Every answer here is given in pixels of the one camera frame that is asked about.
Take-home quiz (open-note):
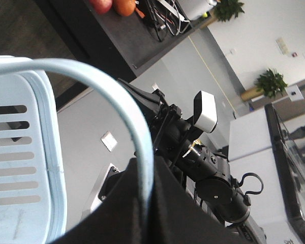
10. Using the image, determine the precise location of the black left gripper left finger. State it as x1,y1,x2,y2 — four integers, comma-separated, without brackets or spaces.
54,158,143,243

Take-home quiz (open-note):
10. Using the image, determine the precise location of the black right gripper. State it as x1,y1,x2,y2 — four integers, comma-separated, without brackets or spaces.
118,79,251,224

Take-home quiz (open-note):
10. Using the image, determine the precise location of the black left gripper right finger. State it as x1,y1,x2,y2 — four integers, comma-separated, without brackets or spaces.
148,156,246,243

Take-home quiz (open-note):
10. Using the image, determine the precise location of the light blue plastic basket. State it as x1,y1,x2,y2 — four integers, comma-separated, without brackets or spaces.
0,55,154,243

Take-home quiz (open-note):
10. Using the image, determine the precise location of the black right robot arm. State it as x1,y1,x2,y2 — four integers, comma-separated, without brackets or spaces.
119,79,266,243

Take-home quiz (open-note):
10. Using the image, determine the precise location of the potted green plant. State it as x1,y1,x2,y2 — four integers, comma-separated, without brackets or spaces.
240,68,288,102

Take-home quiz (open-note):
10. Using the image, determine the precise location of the black monitor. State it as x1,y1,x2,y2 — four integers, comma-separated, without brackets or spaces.
265,104,305,243

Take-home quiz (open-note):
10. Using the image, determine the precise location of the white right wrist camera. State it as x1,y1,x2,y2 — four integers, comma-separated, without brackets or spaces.
193,90,218,133

